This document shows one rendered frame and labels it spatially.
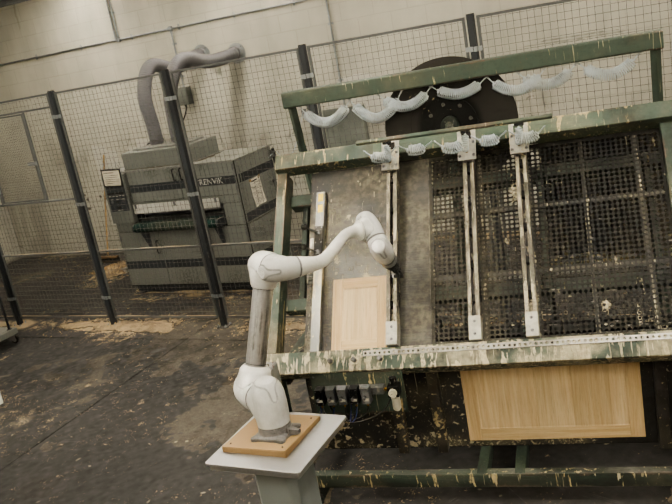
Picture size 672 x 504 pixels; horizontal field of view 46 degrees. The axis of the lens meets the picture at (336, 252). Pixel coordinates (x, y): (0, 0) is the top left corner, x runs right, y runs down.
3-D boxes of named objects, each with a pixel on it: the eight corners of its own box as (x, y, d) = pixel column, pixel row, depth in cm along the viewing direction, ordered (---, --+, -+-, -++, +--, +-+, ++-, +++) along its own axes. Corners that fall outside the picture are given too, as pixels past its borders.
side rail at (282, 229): (273, 359, 438) (266, 354, 428) (284, 182, 479) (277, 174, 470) (283, 358, 436) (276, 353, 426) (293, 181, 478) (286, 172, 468)
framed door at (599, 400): (470, 438, 434) (470, 440, 432) (456, 347, 419) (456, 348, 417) (645, 434, 407) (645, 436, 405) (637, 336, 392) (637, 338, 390)
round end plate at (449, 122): (394, 198, 491) (373, 69, 470) (396, 196, 496) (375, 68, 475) (525, 183, 467) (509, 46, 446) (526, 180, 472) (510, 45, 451)
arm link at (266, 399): (265, 434, 356) (255, 389, 351) (249, 422, 372) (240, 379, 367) (296, 421, 363) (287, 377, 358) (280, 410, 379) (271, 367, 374)
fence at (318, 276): (312, 353, 425) (310, 351, 421) (319, 195, 461) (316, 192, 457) (321, 353, 423) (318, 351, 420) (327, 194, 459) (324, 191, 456)
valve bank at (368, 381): (310, 427, 411) (301, 386, 405) (318, 414, 424) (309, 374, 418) (403, 425, 396) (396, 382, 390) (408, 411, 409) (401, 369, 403)
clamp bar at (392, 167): (385, 348, 413) (372, 336, 392) (386, 149, 458) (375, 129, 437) (404, 347, 410) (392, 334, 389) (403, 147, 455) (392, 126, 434)
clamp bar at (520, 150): (523, 340, 391) (518, 326, 370) (510, 132, 436) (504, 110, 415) (544, 339, 388) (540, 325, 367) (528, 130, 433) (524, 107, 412)
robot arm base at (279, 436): (290, 445, 354) (288, 433, 353) (249, 441, 364) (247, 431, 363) (309, 425, 369) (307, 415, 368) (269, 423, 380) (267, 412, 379)
